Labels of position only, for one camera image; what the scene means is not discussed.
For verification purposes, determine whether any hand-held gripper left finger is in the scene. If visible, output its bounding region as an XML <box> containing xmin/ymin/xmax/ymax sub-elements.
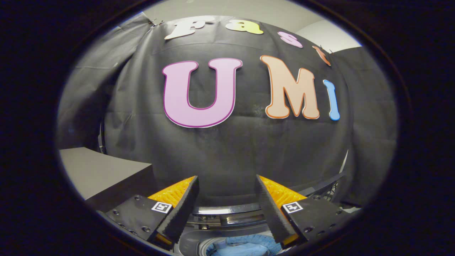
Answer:
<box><xmin>97</xmin><ymin>175</ymin><xmax>199</xmax><ymax>250</ymax></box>

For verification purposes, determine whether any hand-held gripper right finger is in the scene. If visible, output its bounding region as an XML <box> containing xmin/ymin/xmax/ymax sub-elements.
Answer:
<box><xmin>255</xmin><ymin>174</ymin><xmax>359</xmax><ymax>249</ymax></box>

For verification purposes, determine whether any blue cloth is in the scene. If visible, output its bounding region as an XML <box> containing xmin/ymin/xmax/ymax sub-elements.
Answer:
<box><xmin>206</xmin><ymin>233</ymin><xmax>283</xmax><ymax>256</ymax></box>

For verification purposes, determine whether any black backdrop cloth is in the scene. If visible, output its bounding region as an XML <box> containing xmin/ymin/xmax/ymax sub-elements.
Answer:
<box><xmin>57</xmin><ymin>12</ymin><xmax>398</xmax><ymax>210</ymax></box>

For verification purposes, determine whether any black stand pole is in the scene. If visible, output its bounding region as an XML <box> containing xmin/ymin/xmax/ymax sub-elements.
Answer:
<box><xmin>98</xmin><ymin>123</ymin><xmax>108</xmax><ymax>154</ymax></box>

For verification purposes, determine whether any beige cabinet with dark frame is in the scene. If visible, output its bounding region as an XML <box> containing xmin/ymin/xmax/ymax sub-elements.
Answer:
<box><xmin>59</xmin><ymin>147</ymin><xmax>157</xmax><ymax>212</ymax></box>

